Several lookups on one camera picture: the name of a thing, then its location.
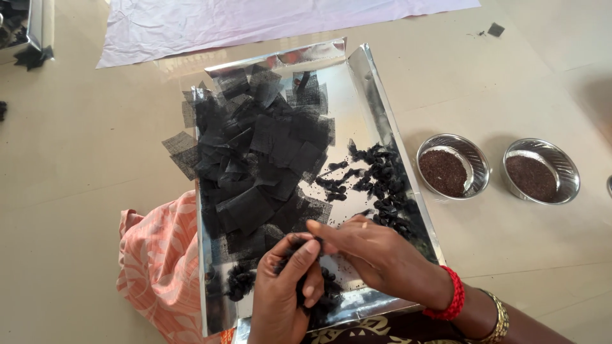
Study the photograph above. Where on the dark gold-patterned garment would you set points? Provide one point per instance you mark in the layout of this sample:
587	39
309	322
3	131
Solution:
382	332

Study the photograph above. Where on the silver foil tray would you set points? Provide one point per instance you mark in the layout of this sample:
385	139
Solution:
356	110

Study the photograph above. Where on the person's right hand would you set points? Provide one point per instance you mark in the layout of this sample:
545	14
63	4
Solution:
392	267

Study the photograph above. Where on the heap of black mesh bundles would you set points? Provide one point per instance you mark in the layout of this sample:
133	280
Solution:
331	292

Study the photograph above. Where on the large pile black tied bundles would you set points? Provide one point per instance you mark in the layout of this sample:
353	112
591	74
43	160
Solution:
385	177

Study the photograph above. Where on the ribbed steel bowl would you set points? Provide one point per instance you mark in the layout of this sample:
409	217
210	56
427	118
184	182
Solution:
564	174
475	165

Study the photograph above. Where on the small black mesh scrap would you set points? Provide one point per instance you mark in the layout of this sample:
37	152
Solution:
496	29

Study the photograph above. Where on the orange patterned garment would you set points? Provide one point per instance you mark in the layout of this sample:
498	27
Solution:
160	267

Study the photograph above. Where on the white paper sheet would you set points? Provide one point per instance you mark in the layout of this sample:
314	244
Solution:
248	26

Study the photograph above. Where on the crumpled black mesh piece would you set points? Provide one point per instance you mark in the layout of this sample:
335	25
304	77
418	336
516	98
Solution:
32	58

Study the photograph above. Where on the brown seeds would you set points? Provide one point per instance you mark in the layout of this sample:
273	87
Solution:
530	178
442	173

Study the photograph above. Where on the gold bangle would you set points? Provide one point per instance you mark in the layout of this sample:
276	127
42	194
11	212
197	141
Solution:
499	320

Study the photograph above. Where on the person's left hand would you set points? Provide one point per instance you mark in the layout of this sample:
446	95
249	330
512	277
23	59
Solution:
275	306

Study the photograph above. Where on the small pile black tied bundles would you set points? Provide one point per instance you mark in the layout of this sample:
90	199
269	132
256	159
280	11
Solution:
240	283

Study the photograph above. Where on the silver tray with black mesh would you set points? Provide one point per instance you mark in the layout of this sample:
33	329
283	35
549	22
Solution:
19	24

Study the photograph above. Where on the steel vessel rim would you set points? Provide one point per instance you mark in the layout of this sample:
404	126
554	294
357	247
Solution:
610	186

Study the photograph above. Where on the black mesh bundle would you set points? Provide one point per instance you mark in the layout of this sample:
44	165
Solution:
292	244

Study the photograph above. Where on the pile of black mesh squares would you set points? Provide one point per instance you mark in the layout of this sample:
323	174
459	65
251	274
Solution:
258	143

